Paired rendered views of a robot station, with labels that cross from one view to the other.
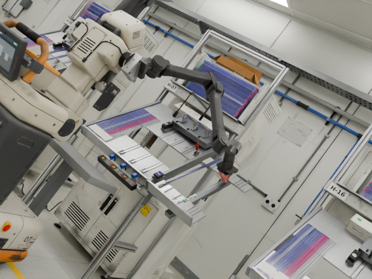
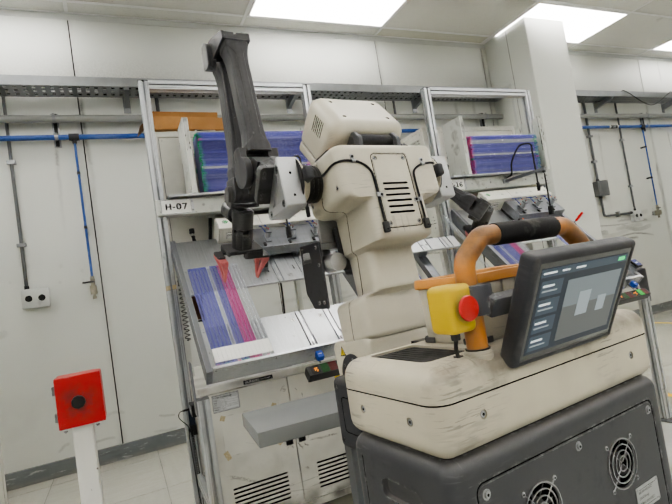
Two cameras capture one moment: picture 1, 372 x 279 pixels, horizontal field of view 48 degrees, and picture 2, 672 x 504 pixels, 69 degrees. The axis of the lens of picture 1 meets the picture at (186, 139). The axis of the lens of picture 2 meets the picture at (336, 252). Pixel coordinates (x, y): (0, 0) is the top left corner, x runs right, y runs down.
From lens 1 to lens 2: 2.26 m
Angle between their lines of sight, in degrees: 56
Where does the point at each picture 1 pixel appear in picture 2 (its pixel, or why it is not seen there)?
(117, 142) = (279, 337)
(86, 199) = (252, 462)
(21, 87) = (622, 324)
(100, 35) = (396, 162)
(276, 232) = (289, 288)
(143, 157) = (330, 318)
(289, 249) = (515, 259)
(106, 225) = (318, 447)
